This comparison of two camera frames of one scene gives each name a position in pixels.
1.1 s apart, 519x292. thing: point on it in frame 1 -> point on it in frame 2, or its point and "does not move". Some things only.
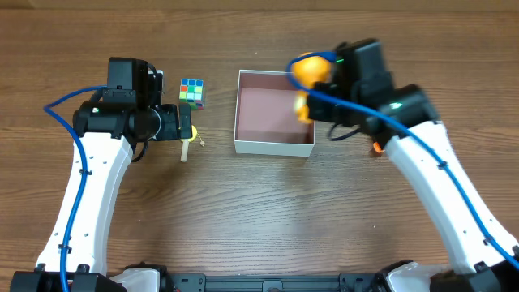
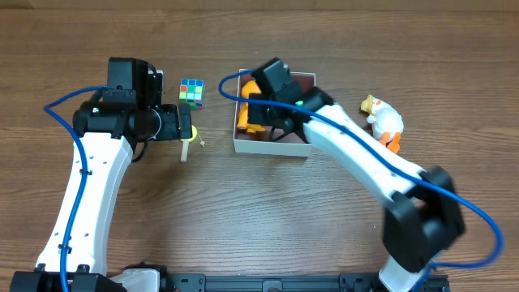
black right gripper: (315, 102) -> (256, 115)
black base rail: (273, 282) does not move
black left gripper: (185, 120) does not move
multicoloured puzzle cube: (192, 92) does not move
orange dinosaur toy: (306, 71) -> (249, 88)
